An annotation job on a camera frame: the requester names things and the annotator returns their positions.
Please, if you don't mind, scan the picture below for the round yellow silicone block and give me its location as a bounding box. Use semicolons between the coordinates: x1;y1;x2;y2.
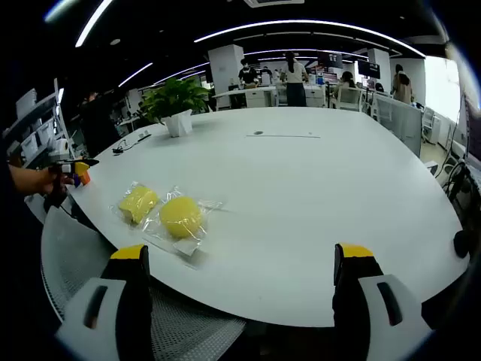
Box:
142;184;227;265

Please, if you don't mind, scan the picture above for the ceiling light strip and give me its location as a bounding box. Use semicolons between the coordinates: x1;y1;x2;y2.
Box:
74;0;114;49
192;19;428;59

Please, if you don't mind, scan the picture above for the white desk partition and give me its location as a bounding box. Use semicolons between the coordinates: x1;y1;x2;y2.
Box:
374;93;423;159

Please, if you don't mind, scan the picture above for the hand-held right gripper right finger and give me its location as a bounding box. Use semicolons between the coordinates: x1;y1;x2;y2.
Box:
331;242;434;361

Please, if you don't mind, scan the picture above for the white storage shelf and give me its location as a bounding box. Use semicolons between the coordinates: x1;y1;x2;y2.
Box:
2;77;77;168

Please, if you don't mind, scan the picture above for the hanging monitor screen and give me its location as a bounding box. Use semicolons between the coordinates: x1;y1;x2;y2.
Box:
316;50;344;70
356;59;382;80

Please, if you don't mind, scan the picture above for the white office chair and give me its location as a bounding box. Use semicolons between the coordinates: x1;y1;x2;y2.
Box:
337;87;366;111

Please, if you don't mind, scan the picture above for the grey mesh chair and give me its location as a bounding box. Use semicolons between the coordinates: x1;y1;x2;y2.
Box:
40;205;247;361

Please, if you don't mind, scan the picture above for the green leafy plant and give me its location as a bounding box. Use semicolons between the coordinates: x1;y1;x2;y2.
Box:
138;77;212;126

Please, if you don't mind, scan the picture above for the square yellow silicone block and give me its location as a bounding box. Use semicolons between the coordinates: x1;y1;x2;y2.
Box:
108;180;162;231

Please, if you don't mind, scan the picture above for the person's dark clothing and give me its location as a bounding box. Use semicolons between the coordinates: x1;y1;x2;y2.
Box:
0;150;52;339

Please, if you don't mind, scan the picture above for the black rounded object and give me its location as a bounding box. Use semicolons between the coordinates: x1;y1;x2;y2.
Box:
452;229;471;259

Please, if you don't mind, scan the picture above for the white plant pot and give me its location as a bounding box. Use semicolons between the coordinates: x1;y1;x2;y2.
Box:
161;109;194;138

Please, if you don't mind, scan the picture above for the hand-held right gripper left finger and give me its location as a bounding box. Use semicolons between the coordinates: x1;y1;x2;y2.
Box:
55;243;156;361

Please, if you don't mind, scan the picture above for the black cable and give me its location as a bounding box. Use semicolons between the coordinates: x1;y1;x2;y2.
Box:
111;135;146;155

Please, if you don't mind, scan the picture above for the ceiling air vent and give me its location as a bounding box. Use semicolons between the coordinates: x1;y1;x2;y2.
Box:
243;0;306;9

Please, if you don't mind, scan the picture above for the person's left hand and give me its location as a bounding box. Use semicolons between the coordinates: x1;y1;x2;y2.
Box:
35;166;76;196

